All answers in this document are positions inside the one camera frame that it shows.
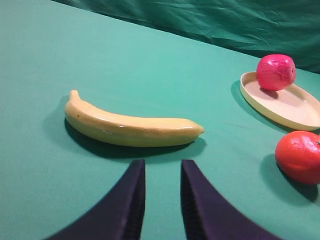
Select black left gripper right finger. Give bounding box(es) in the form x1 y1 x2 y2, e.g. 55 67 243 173
180 159 279 240

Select yellow plastic plate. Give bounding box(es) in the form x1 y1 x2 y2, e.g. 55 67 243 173
240 72 320 131

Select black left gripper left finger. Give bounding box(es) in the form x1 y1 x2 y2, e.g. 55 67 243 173
48 159 146 240

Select orange tangerine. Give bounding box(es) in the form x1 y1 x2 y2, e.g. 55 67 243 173
275 130 320 185

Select green backdrop cloth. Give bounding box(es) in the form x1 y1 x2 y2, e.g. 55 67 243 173
65 0 320 73

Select red apple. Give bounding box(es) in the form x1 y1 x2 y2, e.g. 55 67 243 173
256 54 297 91

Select yellow banana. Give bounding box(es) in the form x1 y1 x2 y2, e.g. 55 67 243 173
64 90 205 148

